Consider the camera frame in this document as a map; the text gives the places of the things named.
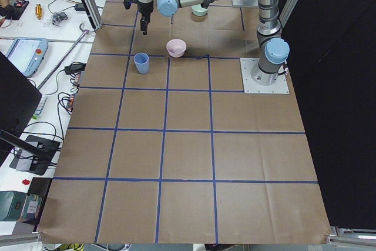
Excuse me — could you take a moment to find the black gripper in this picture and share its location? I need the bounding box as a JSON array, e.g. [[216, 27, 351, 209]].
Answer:
[[138, 2, 152, 35]]

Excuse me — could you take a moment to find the blue cup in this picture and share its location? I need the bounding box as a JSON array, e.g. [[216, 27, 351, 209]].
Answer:
[[133, 52, 149, 75]]

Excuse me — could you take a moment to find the pink bowl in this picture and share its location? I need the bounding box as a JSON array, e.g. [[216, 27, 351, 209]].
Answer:
[[166, 39, 187, 58]]

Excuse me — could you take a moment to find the green bowl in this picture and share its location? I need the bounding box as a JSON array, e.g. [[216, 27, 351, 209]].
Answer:
[[191, 4, 208, 16]]

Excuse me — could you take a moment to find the metal rod stand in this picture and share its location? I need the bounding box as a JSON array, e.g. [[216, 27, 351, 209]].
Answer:
[[36, 22, 90, 90]]

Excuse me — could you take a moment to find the black power adapter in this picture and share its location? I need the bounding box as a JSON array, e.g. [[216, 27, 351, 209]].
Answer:
[[64, 62, 86, 75]]

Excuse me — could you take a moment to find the yellow tool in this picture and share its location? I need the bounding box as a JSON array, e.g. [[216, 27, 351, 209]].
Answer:
[[35, 4, 42, 20]]

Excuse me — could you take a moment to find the blue teach pendant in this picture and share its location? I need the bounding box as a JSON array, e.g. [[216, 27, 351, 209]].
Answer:
[[6, 37, 48, 78]]

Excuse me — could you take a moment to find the black monitor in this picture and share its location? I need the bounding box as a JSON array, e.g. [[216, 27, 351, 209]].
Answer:
[[1, 54, 42, 163]]

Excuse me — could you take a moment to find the green power supply box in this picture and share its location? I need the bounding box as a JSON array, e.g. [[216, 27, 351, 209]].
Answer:
[[1, 191, 42, 222]]

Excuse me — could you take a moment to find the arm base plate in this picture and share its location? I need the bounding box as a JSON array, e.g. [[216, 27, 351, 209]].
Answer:
[[240, 58, 290, 95], [231, 0, 258, 8]]

